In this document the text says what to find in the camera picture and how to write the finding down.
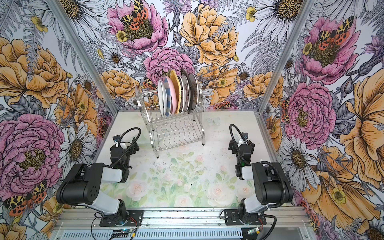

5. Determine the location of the black square floral plate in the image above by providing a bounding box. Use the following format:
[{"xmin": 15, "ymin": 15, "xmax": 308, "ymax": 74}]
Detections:
[{"xmin": 182, "ymin": 70, "xmax": 198, "ymax": 112}]

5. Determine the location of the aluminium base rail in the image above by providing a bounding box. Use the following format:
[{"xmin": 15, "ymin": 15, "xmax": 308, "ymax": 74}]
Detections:
[{"xmin": 51, "ymin": 206, "xmax": 316, "ymax": 240}]

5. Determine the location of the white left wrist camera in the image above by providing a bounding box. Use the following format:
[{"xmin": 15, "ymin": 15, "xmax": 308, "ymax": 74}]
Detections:
[{"xmin": 116, "ymin": 142, "xmax": 128, "ymax": 150}]

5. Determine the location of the white plate black clover outline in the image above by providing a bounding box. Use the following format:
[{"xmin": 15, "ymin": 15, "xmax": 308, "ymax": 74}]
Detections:
[{"xmin": 158, "ymin": 80, "xmax": 166, "ymax": 117}]

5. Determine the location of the white plate orange sunburst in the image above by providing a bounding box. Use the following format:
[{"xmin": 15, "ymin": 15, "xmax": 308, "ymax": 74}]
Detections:
[{"xmin": 193, "ymin": 75, "xmax": 201, "ymax": 110}]

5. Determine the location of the chrome two-tier dish rack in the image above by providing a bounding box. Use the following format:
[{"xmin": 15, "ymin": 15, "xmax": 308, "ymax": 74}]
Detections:
[{"xmin": 135, "ymin": 87, "xmax": 206, "ymax": 158}]

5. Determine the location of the blue white striped plate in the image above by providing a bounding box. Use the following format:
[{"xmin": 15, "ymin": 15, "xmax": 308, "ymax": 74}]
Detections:
[{"xmin": 163, "ymin": 76, "xmax": 172, "ymax": 117}]

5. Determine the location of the yellow woven-pattern tray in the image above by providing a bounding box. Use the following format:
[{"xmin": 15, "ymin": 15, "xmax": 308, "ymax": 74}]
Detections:
[{"xmin": 170, "ymin": 70, "xmax": 182, "ymax": 115}]

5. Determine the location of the pink plastic plate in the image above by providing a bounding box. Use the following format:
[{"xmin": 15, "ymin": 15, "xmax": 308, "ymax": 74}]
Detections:
[{"xmin": 166, "ymin": 76, "xmax": 177, "ymax": 114}]

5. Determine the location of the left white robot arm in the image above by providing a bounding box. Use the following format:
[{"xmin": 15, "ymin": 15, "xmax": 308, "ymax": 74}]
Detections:
[{"xmin": 56, "ymin": 137, "xmax": 140, "ymax": 227}]

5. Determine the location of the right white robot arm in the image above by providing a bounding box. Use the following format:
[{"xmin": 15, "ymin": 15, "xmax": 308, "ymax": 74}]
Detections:
[{"xmin": 226, "ymin": 133, "xmax": 293, "ymax": 225}]

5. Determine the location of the white plate green red rim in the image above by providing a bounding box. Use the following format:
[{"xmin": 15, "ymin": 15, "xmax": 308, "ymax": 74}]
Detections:
[{"xmin": 179, "ymin": 76, "xmax": 186, "ymax": 113}]

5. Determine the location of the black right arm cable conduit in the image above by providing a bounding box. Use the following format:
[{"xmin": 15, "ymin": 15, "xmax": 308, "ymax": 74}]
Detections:
[{"xmin": 229, "ymin": 123, "xmax": 288, "ymax": 240}]

